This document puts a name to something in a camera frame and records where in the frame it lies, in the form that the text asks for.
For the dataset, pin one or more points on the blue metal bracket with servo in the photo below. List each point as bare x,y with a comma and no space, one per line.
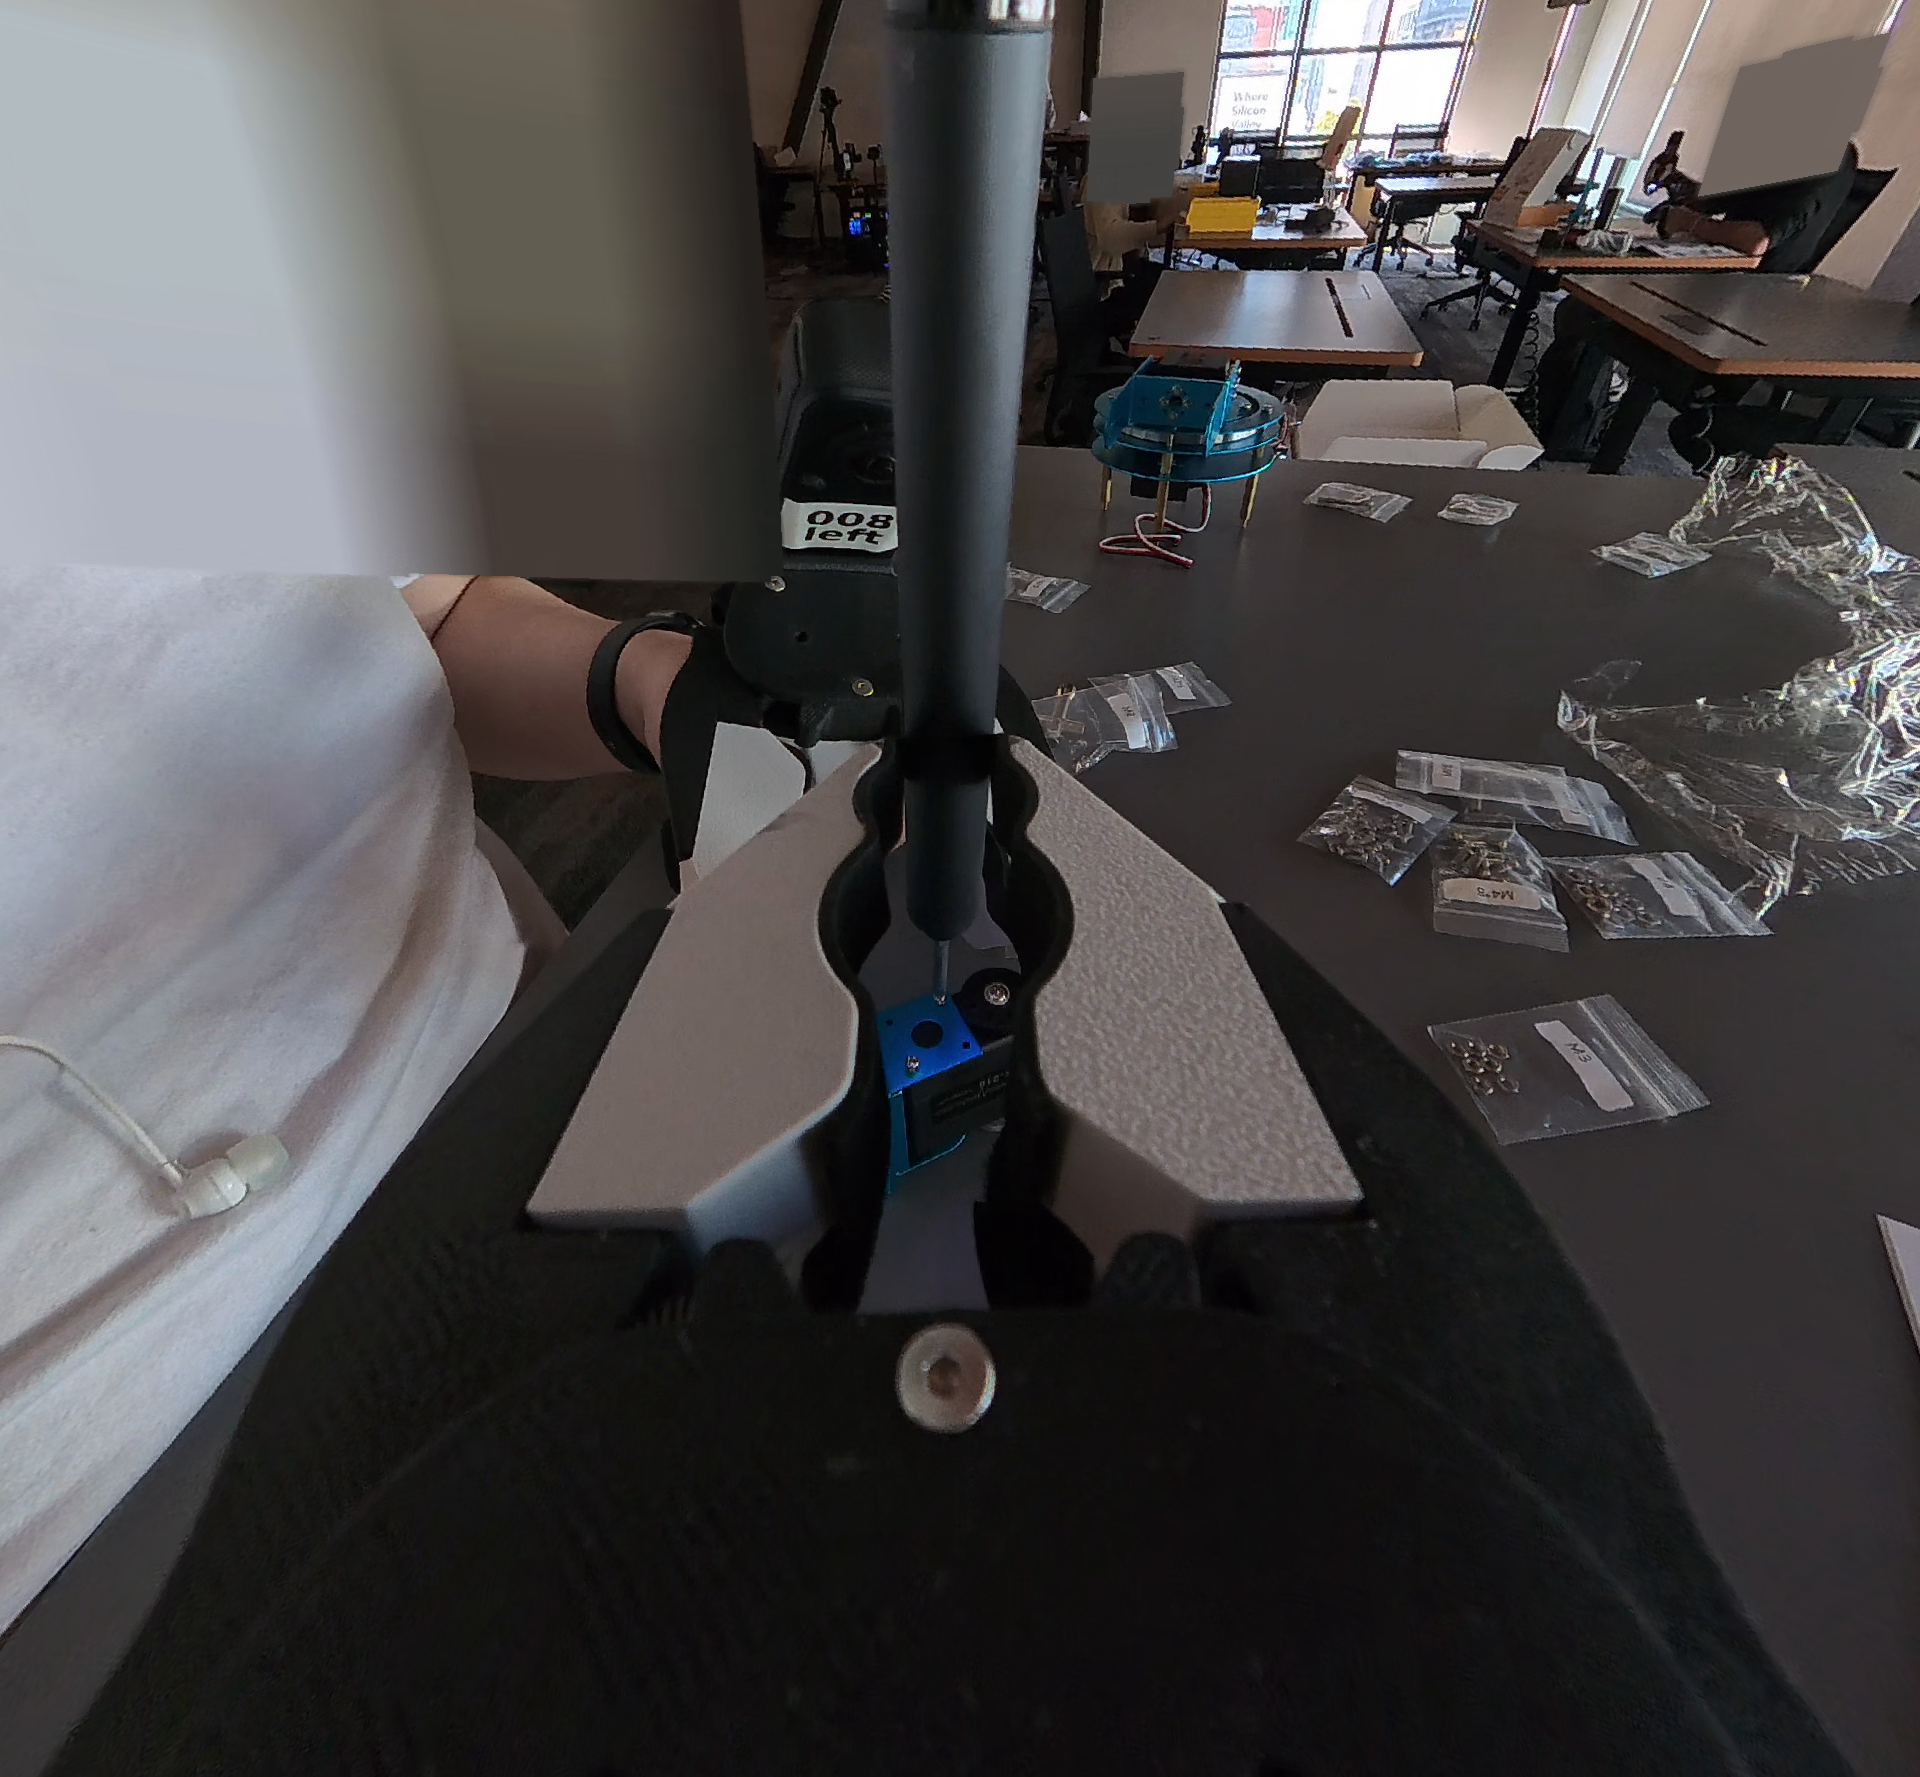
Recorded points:
923,1056

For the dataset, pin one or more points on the small clear screw bag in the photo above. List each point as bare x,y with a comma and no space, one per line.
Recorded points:
1186,697
1479,508
1650,556
1516,787
1650,896
1087,735
1500,893
1372,829
1046,591
1358,503

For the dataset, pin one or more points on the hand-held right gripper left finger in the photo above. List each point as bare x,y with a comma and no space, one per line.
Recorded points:
704,1056

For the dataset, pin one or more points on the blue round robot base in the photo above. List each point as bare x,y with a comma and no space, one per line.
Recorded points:
1186,435

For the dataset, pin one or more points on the tall paned window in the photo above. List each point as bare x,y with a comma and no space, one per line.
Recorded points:
1349,51

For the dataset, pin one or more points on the grey table with wood edge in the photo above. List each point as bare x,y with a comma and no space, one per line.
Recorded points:
1799,322
1275,316
1591,250

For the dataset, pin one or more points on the white upholstered seat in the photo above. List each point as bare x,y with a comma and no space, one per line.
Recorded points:
1410,426

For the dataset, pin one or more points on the black office chair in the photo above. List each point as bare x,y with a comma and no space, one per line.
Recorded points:
1073,307

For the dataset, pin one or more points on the crumpled clear plastic wrap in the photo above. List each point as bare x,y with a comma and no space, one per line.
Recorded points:
1799,714

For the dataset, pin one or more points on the black wristband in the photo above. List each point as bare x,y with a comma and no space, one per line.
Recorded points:
609,697

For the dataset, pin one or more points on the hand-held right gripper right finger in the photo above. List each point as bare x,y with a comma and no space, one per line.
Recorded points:
1186,1056

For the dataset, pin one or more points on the dark grey desk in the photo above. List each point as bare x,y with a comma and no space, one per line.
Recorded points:
1349,638

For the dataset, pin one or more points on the yellow plastic bin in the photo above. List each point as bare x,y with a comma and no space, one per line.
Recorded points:
1223,214

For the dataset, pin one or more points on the white paper sheet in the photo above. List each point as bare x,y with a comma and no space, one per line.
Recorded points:
1906,1296

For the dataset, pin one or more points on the open cardboard box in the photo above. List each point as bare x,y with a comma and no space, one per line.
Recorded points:
1545,173

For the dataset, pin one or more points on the person's left forearm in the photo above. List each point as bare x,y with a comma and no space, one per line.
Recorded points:
524,682

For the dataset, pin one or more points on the clear bag of nuts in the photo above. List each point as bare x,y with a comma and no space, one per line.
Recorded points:
1575,1072

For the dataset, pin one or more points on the black electric screwdriver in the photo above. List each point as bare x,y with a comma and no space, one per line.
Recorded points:
961,307

